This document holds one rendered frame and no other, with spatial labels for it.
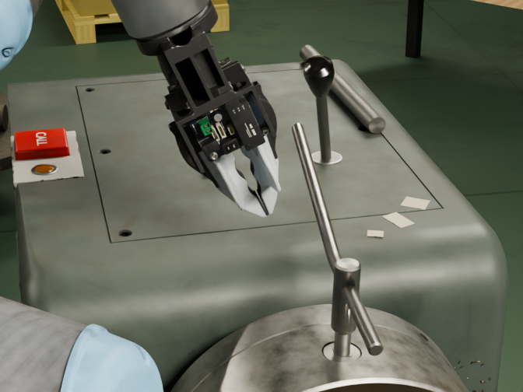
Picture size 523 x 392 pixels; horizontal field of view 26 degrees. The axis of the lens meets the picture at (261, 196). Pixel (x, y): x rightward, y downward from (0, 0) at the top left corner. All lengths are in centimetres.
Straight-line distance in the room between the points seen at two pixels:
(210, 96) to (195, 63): 3
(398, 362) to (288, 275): 16
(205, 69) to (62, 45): 480
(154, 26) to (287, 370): 31
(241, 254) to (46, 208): 23
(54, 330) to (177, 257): 43
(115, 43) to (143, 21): 481
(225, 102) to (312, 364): 23
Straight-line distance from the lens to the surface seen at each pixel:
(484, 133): 468
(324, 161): 128
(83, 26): 571
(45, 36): 588
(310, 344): 99
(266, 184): 103
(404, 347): 102
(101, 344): 65
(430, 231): 114
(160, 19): 91
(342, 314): 95
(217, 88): 93
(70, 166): 129
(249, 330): 103
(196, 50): 90
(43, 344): 66
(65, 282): 107
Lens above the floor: 178
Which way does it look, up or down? 26 degrees down
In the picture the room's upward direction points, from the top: straight up
